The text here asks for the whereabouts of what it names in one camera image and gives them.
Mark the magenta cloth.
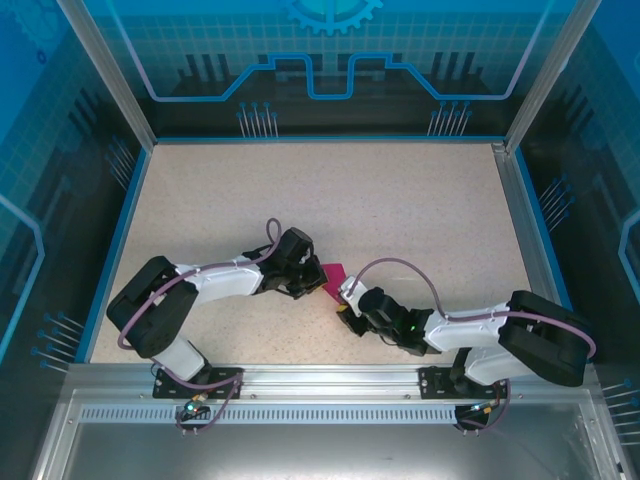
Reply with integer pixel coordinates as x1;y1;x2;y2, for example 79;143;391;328
322;260;351;304

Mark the aluminium sheet panel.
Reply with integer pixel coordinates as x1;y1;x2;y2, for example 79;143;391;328
29;389;626;480

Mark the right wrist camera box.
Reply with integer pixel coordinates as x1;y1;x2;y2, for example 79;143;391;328
338;277;362;314

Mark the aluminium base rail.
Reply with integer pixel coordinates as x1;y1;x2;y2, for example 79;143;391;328
67;363;601;397

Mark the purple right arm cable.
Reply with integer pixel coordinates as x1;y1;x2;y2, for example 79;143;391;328
348;257;599;432

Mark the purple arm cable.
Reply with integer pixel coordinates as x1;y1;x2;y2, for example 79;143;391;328
348;257;599;432
116;217;281;435

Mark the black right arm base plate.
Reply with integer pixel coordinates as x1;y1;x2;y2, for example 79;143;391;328
418;363;511;400

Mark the slotted aluminium cable duct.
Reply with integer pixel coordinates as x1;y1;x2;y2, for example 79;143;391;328
79;407;461;424

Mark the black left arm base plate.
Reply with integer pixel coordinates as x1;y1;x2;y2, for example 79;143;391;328
152;366;245;400

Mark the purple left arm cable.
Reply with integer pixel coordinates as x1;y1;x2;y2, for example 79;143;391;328
116;217;281;435

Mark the aluminium side rail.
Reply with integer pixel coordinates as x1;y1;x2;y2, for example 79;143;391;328
492;142;559;314

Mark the aluminium frame post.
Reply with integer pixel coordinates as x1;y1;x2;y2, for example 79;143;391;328
503;0;599;154
55;0;157;149

